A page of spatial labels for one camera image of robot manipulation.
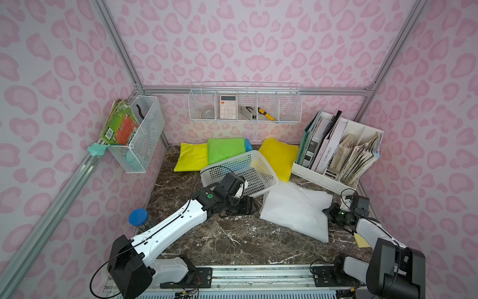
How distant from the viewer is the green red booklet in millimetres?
676

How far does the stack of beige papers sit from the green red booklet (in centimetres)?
94

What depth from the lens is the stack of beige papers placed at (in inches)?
33.0
